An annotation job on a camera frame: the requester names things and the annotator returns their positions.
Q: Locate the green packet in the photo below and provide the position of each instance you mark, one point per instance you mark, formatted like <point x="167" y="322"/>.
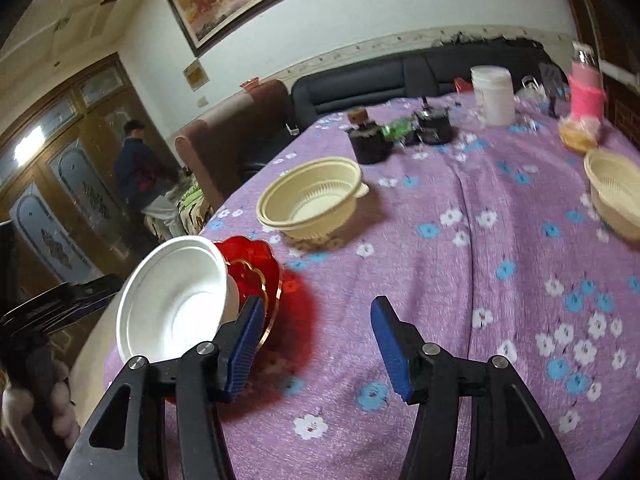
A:
<point x="397" y="130"/>

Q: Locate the wall switch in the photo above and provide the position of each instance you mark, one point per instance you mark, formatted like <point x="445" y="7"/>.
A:
<point x="202" y="101"/>

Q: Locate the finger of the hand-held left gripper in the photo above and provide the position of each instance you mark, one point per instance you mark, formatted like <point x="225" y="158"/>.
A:
<point x="60" y="305"/>

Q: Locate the yellow wall plaque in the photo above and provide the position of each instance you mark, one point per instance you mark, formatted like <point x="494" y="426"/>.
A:
<point x="196" y="75"/>

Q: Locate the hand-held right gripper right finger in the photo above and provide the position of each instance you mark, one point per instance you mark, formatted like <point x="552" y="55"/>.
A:
<point x="392" y="350"/>

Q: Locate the purple floral tablecloth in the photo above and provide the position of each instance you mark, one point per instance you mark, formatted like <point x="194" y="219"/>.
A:
<point x="450" y="260"/>

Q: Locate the wooden cabinet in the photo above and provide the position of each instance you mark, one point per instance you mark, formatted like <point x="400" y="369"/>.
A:
<point x="625" y="115"/>

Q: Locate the small red object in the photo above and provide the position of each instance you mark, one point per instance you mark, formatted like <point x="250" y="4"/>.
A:
<point x="251" y="83"/>

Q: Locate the wooden door with glass panels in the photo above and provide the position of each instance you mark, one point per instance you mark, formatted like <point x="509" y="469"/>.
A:
<point x="65" y="185"/>

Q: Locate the red glass plate gold rim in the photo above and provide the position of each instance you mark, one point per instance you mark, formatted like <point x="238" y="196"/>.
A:
<point x="252" y="265"/>

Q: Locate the person's left hand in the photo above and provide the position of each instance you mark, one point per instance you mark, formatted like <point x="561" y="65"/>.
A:
<point x="65" y="410"/>

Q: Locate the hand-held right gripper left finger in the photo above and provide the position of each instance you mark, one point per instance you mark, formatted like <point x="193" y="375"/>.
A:
<point x="245" y="350"/>

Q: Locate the pink knit-sleeved thermos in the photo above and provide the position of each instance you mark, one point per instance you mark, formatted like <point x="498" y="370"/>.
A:
<point x="586" y="90"/>

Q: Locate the black pot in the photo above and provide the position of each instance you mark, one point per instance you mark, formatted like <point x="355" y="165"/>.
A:
<point x="434" y="127"/>

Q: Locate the printed cloth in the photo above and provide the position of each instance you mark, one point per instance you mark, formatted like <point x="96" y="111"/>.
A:
<point x="177" y="210"/>

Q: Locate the brown chair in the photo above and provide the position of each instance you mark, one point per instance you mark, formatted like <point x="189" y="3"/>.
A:
<point x="225" y="135"/>

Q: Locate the white foam bowl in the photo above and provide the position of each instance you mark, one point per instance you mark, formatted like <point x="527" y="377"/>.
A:
<point x="170" y="300"/>

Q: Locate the grey perforated stand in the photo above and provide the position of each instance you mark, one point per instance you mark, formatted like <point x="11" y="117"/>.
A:
<point x="552" y="80"/>

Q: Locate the white plastic jar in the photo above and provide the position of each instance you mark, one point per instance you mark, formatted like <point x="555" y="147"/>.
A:
<point x="494" y="95"/>

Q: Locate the clear plastic bag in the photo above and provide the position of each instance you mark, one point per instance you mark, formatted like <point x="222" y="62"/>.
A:
<point x="582" y="124"/>

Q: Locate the black sofa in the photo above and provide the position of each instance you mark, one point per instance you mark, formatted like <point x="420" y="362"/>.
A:
<point x="360" y="85"/>

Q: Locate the large yellow plastic bowl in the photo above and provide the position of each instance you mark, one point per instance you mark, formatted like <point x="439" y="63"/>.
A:
<point x="617" y="195"/>

